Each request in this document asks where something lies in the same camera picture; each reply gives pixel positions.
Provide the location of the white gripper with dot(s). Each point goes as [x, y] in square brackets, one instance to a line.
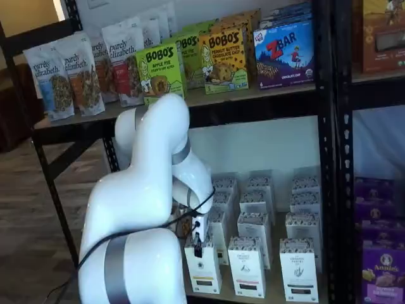
[198, 225]

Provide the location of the white box yellow strip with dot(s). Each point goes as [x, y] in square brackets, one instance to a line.
[226, 185]
[202, 272]
[219, 228]
[223, 199]

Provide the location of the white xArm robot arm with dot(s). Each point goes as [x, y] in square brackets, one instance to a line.
[133, 196]

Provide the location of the white box pink strip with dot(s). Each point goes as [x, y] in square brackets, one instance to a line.
[254, 199]
[246, 269]
[253, 225]
[261, 182]

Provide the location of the white box teal strip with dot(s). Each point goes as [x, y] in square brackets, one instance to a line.
[299, 272]
[302, 225]
[305, 199]
[305, 183]

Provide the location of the black metal shelf rack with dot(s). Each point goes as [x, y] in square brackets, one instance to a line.
[253, 107]
[345, 158]

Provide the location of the purple Annie's snack box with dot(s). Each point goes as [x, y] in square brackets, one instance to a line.
[379, 234]
[375, 212]
[373, 190]
[383, 278]

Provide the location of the green Bobo's apple pie box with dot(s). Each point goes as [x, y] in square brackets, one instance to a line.
[190, 57]
[202, 27]
[161, 69]

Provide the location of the yellow Bobo's peanut butter box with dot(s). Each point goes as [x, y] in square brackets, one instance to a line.
[231, 25]
[223, 60]
[243, 15]

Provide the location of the blue ZBar box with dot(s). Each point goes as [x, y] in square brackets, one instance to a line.
[284, 57]
[288, 9]
[284, 23]

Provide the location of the brown orange snack box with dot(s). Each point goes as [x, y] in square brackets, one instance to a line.
[383, 38]

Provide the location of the red label granola bag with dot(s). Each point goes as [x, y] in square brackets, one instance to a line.
[126, 69]

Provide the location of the orange label granola bag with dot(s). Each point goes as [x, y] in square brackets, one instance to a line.
[104, 63]
[82, 82]

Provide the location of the white granola bag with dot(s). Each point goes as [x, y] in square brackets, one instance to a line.
[150, 31]
[167, 22]

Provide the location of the blue label granola bag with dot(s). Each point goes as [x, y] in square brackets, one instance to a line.
[47, 79]

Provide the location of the dark brown furniture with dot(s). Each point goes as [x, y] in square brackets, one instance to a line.
[12, 111]

